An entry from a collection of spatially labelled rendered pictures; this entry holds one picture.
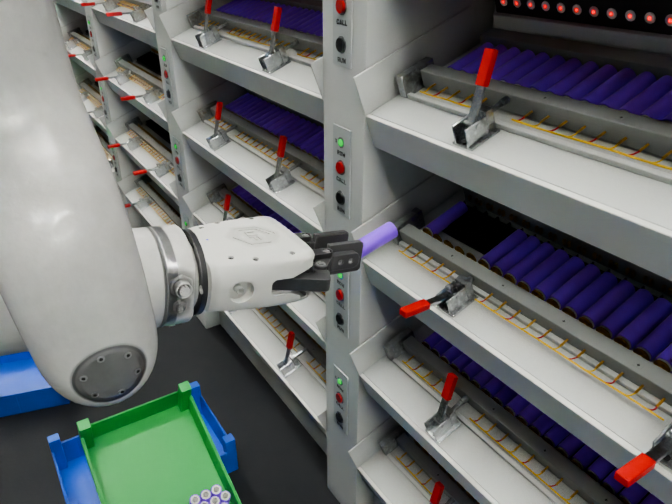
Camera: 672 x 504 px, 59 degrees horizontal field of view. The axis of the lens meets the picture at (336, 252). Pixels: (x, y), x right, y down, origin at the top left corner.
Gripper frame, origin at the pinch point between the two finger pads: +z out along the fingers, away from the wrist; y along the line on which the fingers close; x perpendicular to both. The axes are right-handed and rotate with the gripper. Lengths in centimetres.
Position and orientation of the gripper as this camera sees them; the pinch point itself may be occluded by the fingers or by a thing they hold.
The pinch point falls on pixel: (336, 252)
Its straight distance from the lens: 59.5
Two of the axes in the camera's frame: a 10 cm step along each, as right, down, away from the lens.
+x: -1.3, 9.1, 3.9
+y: -5.4, -4.0, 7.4
